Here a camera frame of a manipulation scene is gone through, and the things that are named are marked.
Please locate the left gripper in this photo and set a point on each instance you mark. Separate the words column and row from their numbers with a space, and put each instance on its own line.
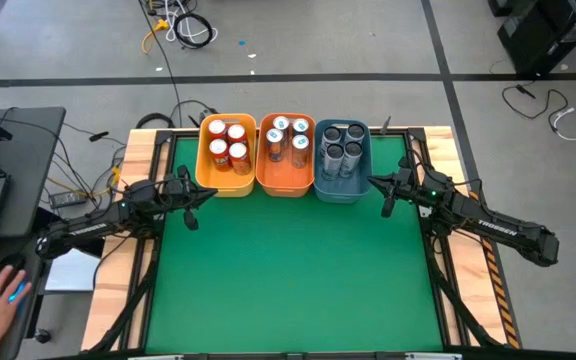
column 175, row 190

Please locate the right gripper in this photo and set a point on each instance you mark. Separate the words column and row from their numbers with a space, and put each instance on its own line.
column 418, row 185

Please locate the yellow plastic bin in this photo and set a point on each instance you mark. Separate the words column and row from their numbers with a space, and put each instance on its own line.
column 228, row 182

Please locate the blue plastic bin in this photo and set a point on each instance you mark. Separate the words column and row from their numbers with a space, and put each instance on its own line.
column 343, row 191

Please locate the red Fanta can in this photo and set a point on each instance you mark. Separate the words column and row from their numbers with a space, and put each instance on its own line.
column 217, row 128
column 238, row 152
column 237, row 134

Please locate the orange plastic bin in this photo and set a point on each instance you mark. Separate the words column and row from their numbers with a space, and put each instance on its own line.
column 285, row 182

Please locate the slim silver can blue tab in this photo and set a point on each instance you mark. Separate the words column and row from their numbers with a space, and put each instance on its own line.
column 300, row 142
column 274, row 136
column 300, row 125
column 281, row 122

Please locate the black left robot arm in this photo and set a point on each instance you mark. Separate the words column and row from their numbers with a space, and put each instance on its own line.
column 90, row 229

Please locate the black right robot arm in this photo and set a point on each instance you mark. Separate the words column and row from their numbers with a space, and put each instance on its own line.
column 498, row 225

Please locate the green table mat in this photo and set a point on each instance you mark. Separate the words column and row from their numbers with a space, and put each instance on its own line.
column 293, row 275

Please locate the black power adapter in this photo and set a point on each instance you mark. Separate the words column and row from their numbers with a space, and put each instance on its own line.
column 67, row 199

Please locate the white sheet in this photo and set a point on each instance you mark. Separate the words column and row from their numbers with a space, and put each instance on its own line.
column 73, row 275

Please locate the yellow black hazard tape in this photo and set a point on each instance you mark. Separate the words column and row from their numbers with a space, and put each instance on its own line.
column 499, row 287

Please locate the dark grey desk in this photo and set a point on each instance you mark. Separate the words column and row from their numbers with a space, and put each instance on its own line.
column 33, row 165

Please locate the black computer mouse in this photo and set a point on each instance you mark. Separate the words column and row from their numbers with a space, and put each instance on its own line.
column 14, row 261

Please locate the black caster wheel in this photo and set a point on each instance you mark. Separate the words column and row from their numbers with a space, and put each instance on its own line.
column 43, row 336

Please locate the large black equipment case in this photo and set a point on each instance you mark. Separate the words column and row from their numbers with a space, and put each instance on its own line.
column 548, row 35

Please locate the white mounting bracket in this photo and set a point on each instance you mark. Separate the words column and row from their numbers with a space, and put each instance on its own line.
column 424, row 211

